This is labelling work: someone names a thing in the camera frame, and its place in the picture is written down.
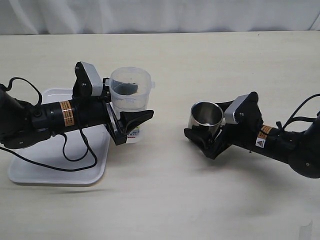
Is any white curtain backdrop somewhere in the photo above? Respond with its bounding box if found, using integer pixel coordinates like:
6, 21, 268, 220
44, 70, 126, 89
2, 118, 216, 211
0, 0, 320, 35

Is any stainless steel cup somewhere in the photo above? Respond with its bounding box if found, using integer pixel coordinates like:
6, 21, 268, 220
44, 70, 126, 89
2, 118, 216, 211
188, 101, 224, 132

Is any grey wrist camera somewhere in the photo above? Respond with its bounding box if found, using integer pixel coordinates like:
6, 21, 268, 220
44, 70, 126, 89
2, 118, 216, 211
223, 91, 263, 127
72, 61, 104, 98

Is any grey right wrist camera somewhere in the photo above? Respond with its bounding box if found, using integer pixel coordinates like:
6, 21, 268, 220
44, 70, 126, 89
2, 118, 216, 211
223, 91, 263, 127

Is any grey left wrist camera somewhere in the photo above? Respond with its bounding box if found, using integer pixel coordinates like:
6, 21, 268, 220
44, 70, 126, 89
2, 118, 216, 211
72, 61, 104, 98

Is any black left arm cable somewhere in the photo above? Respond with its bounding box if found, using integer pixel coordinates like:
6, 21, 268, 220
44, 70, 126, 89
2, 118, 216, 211
0, 77, 98, 172

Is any white plastic tray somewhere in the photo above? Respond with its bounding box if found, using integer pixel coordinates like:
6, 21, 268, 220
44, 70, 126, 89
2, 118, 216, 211
8, 87, 112, 187

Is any clear plastic container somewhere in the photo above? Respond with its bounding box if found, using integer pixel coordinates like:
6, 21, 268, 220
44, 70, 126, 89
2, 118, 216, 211
106, 66, 157, 145

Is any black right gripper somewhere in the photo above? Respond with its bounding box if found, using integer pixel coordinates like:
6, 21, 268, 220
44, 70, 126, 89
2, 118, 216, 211
184, 100, 240, 159

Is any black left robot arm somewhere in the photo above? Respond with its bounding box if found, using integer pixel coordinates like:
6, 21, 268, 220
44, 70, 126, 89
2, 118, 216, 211
0, 77, 154, 150

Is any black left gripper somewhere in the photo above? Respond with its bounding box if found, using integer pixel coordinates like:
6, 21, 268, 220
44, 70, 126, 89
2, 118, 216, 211
101, 77, 154, 145

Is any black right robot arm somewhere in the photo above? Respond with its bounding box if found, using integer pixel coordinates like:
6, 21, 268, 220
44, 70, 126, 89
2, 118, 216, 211
184, 92, 320, 179

